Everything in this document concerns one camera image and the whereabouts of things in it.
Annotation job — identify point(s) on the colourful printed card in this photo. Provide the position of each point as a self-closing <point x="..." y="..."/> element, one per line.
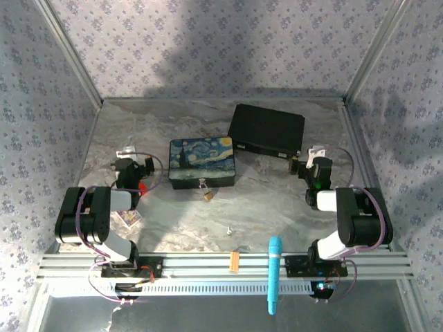
<point x="130" y="218"/>

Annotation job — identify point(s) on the aluminium side rail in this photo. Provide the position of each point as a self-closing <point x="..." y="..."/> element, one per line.
<point x="363" y="166"/>

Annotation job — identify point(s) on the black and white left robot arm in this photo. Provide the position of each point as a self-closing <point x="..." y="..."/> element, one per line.
<point x="79" y="218"/>

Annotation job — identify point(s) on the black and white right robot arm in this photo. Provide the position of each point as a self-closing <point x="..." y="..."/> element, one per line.
<point x="360" y="218"/>

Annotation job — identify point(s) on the controller board with lit LED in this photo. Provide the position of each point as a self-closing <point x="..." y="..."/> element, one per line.
<point x="322" y="287"/>

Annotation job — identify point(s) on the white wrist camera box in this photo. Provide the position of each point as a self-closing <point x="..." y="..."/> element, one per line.
<point x="126" y="151"/>
<point x="316" y="153"/>

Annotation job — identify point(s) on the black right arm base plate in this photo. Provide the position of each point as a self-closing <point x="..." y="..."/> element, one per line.
<point x="297" y="267"/>

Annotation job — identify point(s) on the small wooden block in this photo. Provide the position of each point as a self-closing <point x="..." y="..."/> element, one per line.
<point x="234" y="261"/>

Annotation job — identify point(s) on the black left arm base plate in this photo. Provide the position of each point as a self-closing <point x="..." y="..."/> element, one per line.
<point x="152" y="268"/>

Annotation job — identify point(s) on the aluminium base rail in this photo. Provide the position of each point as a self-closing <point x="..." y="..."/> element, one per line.
<point x="207" y="266"/>

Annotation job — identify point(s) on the small brass padlock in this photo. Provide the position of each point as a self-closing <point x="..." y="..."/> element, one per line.
<point x="207" y="196"/>

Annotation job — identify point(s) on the black rectangular case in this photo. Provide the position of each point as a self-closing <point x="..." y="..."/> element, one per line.
<point x="266" y="129"/>

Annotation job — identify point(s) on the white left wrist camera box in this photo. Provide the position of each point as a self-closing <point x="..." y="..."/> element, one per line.
<point x="126" y="151"/>

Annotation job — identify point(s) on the aluminium rear rail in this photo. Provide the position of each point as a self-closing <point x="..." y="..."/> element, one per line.
<point x="221" y="99"/>

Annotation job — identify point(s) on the small silver key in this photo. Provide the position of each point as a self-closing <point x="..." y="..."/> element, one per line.
<point x="229" y="231"/>

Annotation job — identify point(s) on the starry night painted box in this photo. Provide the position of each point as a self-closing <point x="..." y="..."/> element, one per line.
<point x="200" y="162"/>

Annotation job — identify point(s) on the blue marker pen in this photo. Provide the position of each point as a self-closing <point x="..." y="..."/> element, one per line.
<point x="275" y="269"/>

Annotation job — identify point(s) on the black controller board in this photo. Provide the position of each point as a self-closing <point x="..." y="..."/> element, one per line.
<point x="128" y="288"/>

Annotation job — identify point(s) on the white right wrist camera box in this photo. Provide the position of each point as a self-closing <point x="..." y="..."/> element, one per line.
<point x="316" y="153"/>

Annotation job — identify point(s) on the small red object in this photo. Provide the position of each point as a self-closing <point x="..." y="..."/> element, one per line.
<point x="142" y="189"/>

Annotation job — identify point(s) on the aluminium frame post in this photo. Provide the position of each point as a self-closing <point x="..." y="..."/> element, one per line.
<point x="71" y="52"/>
<point x="375" y="48"/>

